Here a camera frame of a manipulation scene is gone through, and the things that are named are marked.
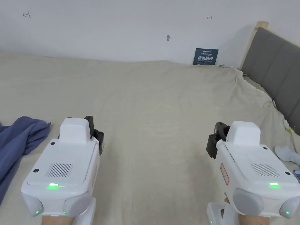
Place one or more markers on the person's right hand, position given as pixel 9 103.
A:
pixel 253 220

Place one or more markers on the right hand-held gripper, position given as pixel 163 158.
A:
pixel 253 173

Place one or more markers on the blue garment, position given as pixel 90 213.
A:
pixel 16 143

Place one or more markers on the person's left hand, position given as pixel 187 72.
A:
pixel 57 220

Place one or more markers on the bed with beige sheet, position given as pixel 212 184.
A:
pixel 152 105

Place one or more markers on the white hand controller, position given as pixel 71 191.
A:
pixel 287 152

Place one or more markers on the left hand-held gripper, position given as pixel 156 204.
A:
pixel 63 164

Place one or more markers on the phone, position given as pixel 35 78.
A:
pixel 297 174

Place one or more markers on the grey padded headboard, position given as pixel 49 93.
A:
pixel 276 70

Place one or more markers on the dark blue sign card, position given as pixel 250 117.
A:
pixel 205 57

